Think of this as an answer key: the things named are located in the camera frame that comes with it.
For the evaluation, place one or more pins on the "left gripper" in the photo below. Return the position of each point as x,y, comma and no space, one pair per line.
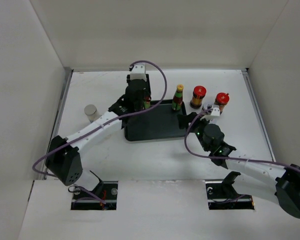
147,85

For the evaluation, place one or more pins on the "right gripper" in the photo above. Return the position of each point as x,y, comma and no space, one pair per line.
183,119

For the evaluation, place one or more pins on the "green sauce bottle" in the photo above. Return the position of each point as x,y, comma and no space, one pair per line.
177,98
147,102

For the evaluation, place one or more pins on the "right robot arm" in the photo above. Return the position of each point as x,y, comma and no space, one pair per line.
275,182

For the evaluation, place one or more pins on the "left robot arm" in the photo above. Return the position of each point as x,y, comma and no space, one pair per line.
65,156

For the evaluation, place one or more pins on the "black plastic tray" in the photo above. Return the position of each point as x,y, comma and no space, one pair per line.
160,123

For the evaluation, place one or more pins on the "rear white lid spice jar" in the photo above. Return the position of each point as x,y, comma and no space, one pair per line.
207,105

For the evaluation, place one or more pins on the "white lid spice jar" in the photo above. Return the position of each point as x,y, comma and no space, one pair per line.
207,105
213,121

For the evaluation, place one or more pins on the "front white lid spice jar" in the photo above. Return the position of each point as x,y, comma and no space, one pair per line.
213,121

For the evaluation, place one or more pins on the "left red lid jar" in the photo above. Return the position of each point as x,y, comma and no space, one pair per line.
199,92

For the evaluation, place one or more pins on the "red lid jar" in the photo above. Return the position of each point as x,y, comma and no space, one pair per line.
199,92
221,100

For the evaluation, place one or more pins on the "right red lid jar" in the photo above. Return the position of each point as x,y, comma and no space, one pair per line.
221,100

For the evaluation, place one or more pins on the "rear silver lid jar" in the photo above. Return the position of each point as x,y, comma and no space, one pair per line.
91,112

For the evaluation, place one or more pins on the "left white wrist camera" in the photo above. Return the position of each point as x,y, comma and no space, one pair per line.
137,71

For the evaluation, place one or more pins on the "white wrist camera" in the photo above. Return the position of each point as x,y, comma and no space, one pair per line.
137,71
213,112

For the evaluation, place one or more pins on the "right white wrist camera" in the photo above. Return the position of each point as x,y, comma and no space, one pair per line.
213,112

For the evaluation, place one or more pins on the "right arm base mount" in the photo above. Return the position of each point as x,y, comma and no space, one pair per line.
222,196

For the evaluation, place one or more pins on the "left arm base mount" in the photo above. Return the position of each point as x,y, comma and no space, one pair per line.
102,198

